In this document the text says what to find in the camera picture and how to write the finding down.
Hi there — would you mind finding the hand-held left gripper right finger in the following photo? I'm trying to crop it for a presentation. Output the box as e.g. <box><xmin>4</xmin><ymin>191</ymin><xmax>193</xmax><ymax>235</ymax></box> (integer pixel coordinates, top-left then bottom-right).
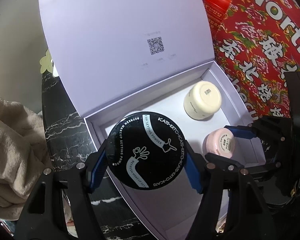
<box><xmin>184</xmin><ymin>140</ymin><xmax>273</xmax><ymax>240</ymax></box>

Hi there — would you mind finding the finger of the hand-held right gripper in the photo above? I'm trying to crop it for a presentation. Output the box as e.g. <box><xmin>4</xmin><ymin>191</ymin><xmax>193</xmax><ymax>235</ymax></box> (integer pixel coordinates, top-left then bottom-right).
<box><xmin>204</xmin><ymin>152</ymin><xmax>283</xmax><ymax>178</ymax></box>
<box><xmin>225</xmin><ymin>116</ymin><xmax>287</xmax><ymax>143</ymax></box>

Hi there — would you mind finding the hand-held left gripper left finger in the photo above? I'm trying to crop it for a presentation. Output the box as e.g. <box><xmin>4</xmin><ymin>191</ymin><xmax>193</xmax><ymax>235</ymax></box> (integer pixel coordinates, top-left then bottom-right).
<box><xmin>15</xmin><ymin>135</ymin><xmax>110</xmax><ymax>240</ymax></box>

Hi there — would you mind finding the small pink blush jar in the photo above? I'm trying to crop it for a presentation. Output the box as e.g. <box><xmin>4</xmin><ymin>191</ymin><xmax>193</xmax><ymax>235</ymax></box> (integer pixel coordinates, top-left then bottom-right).
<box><xmin>202</xmin><ymin>127</ymin><xmax>235</xmax><ymax>159</ymax></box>

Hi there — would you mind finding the cream round jar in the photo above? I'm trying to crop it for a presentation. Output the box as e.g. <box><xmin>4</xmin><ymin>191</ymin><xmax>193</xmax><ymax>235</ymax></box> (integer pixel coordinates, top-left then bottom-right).
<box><xmin>183</xmin><ymin>80</ymin><xmax>222</xmax><ymax>120</ymax></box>

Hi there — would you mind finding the black round powder container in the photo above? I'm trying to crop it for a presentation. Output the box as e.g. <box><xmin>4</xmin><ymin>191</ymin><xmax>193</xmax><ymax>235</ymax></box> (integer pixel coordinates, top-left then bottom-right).
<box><xmin>107</xmin><ymin>111</ymin><xmax>188</xmax><ymax>190</ymax></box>

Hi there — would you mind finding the lavender gift box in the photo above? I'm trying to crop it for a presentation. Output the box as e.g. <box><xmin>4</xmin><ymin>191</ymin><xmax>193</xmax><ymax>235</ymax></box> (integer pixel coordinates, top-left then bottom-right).
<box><xmin>37</xmin><ymin>0</ymin><xmax>268</xmax><ymax>240</ymax></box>

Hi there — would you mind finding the red floral paper bag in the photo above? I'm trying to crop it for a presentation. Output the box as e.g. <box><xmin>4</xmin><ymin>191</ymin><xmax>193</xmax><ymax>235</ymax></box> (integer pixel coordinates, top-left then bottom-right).
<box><xmin>212</xmin><ymin>0</ymin><xmax>300</xmax><ymax>130</ymax></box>

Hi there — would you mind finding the beige fleece blanket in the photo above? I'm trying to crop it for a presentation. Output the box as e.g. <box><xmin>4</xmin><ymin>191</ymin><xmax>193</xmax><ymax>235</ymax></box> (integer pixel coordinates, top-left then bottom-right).
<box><xmin>0</xmin><ymin>86</ymin><xmax>73</xmax><ymax>240</ymax></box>

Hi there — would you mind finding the pale green flower coaster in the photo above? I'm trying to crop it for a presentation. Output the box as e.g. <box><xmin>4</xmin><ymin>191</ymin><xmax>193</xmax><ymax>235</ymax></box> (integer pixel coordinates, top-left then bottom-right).
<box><xmin>39</xmin><ymin>49</ymin><xmax>53</xmax><ymax>74</ymax></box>

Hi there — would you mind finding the red printed can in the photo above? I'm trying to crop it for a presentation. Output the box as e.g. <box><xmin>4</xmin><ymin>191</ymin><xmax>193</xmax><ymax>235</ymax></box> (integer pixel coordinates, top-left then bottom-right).
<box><xmin>204</xmin><ymin>0</ymin><xmax>233</xmax><ymax>34</ymax></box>

